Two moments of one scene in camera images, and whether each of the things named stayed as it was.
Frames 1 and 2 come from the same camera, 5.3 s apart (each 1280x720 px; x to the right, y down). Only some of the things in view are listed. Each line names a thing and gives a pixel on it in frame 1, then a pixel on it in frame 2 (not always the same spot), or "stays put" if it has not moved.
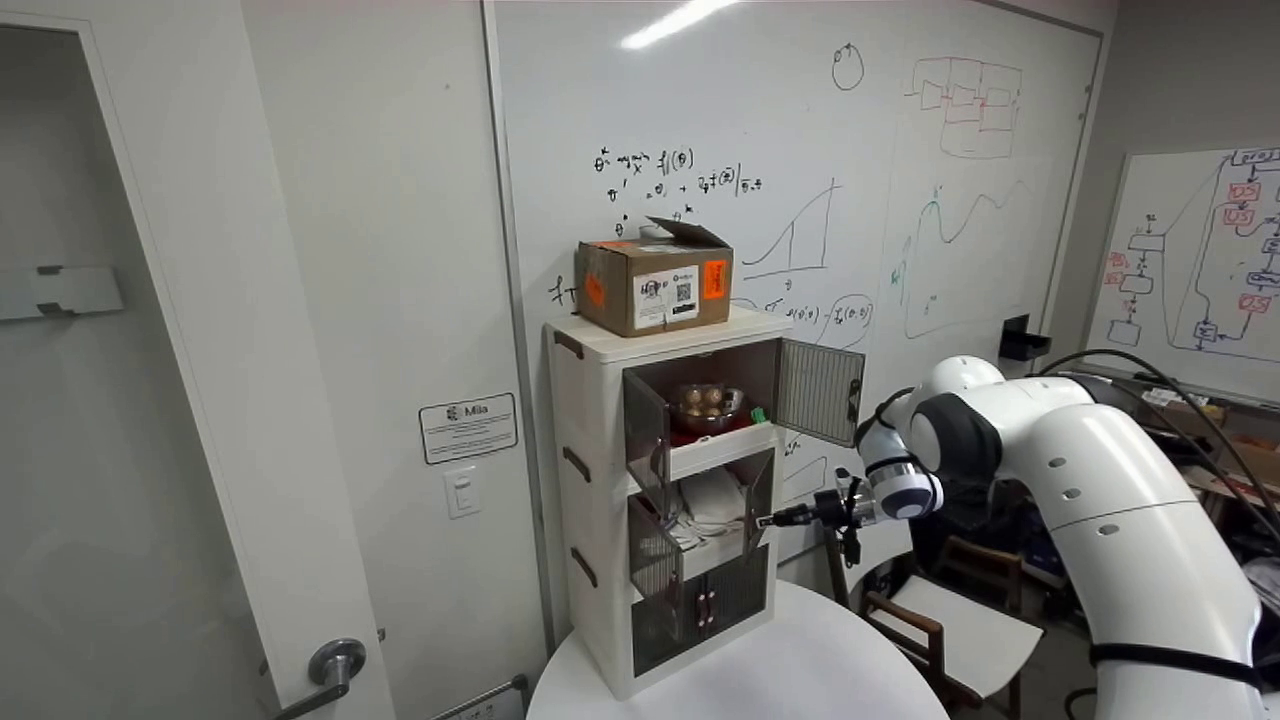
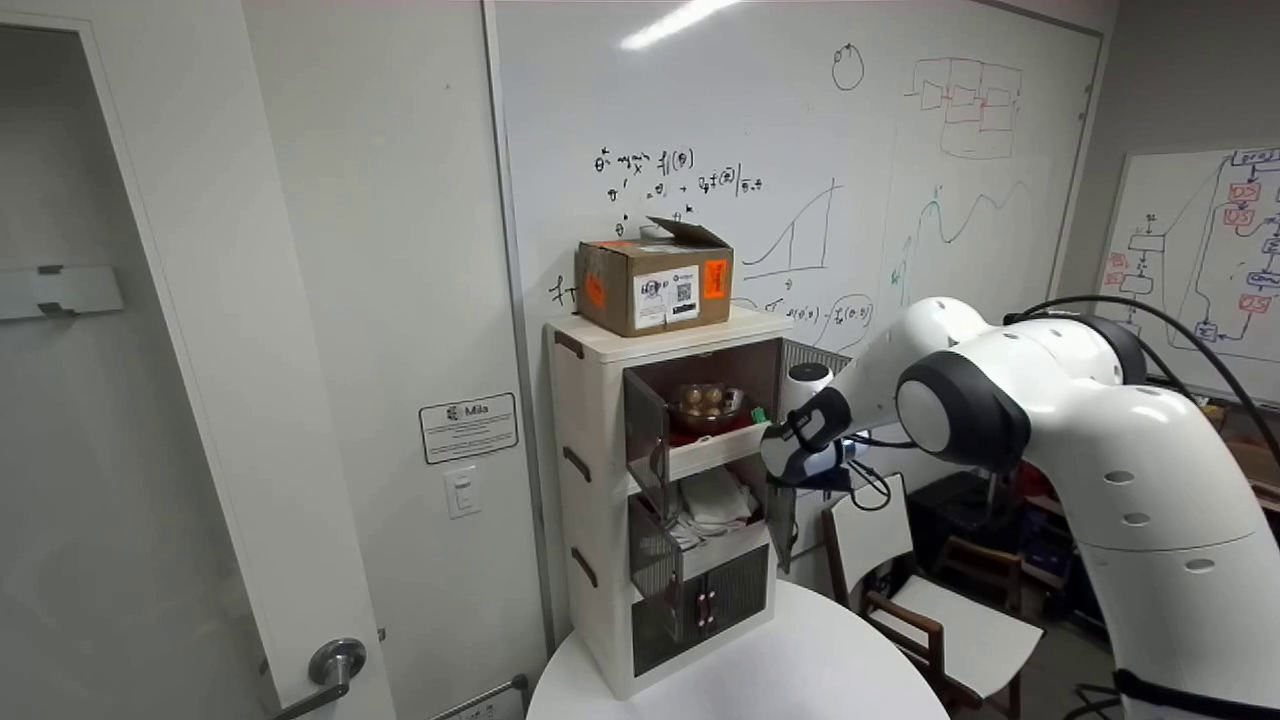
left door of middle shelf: [654, 545] stays put
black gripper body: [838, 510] -> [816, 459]
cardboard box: [675, 278] stays put
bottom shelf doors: [698, 609] stays put
